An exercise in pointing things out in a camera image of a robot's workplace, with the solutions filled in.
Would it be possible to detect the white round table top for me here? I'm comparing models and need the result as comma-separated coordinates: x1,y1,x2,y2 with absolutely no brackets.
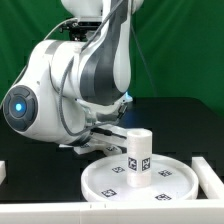
81,154,199,202

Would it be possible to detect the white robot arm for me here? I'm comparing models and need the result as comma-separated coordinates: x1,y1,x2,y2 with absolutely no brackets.
3,0,144,146

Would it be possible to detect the white L-shaped fence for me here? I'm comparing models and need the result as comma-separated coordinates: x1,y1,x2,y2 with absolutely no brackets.
0,157,224,224

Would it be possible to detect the white block at left edge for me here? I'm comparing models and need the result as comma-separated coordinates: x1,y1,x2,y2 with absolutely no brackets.
0,161,6,185

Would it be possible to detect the black camera on stand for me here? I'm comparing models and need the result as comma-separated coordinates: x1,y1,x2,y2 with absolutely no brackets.
59,17,102,42

